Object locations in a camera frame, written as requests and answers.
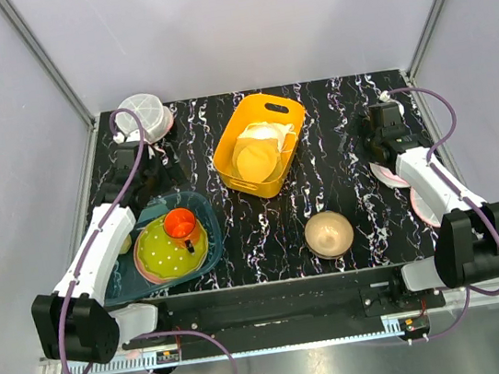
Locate white mesh laundry bag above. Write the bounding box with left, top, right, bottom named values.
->
left=115, top=93, right=174, bottom=144

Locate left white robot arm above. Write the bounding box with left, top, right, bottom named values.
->
left=30, top=140, right=173, bottom=374

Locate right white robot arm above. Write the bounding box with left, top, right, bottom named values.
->
left=356, top=102, right=499, bottom=310

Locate open laundry bag pink trim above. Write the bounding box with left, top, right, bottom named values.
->
left=369, top=163, right=411, bottom=189

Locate flat pink-rimmed mesh bag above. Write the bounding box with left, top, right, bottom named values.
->
left=410, top=187, right=441, bottom=228

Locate beige bra in basket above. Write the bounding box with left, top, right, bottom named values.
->
left=232, top=122, right=296, bottom=183

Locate orange plastic cup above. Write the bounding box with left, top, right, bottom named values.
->
left=163, top=207, right=201, bottom=249

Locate pale yellow mug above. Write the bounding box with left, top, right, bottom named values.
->
left=119, top=234, right=132, bottom=255

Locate yellow-green dotted plate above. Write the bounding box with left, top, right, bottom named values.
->
left=133, top=208, right=209, bottom=284

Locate pink plate under green plate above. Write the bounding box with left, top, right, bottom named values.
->
left=130, top=230, right=207, bottom=287

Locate yellow plastic basket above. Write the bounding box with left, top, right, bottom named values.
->
left=213, top=93, right=306, bottom=199

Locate teal transparent tray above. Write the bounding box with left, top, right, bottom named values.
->
left=105, top=191, right=224, bottom=306

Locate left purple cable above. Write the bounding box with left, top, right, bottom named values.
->
left=26, top=97, right=238, bottom=374

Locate purple cable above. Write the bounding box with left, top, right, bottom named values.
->
left=324, top=75, right=499, bottom=352
left=26, top=97, right=238, bottom=374

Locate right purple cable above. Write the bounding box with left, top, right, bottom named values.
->
left=324, top=75, right=499, bottom=352

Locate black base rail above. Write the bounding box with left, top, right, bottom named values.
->
left=151, top=265, right=446, bottom=333

